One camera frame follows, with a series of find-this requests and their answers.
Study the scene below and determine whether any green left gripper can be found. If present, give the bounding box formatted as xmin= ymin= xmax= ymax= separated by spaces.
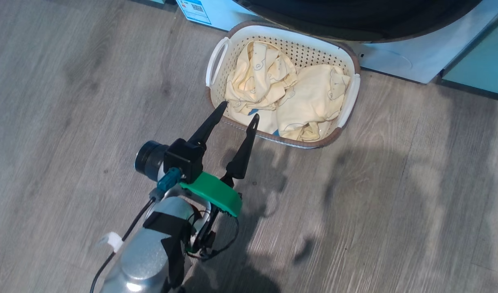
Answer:
xmin=180 ymin=101 xmax=260 ymax=255

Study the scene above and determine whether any dark round washer door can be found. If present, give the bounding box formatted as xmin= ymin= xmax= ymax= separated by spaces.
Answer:
xmin=233 ymin=0 xmax=483 ymax=43

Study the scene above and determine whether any white perforated laundry basket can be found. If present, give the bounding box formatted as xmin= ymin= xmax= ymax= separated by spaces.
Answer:
xmin=205 ymin=20 xmax=361 ymax=149

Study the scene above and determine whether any white front-load washing machine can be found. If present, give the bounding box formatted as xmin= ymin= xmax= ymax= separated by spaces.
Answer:
xmin=176 ymin=0 xmax=498 ymax=84

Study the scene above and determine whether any blue white energy label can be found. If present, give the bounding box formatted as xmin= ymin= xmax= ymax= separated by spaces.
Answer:
xmin=176 ymin=0 xmax=212 ymax=25

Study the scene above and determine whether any round filter cover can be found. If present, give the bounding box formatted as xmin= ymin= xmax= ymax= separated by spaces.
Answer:
xmin=369 ymin=48 xmax=413 ymax=73

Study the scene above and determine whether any pale teal cabinet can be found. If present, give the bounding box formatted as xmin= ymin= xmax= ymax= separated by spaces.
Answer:
xmin=440 ymin=8 xmax=498 ymax=98

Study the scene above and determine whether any teal cable connector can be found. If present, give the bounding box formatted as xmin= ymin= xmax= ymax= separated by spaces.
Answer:
xmin=157 ymin=167 xmax=183 ymax=194

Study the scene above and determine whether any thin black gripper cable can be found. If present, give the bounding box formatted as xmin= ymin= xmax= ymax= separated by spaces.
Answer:
xmin=186 ymin=215 xmax=240 ymax=261

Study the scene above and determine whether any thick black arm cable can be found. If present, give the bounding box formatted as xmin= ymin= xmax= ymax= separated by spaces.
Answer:
xmin=90 ymin=197 xmax=157 ymax=293

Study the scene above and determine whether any white cable clip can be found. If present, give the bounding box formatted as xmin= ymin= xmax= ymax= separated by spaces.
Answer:
xmin=98 ymin=231 xmax=124 ymax=254

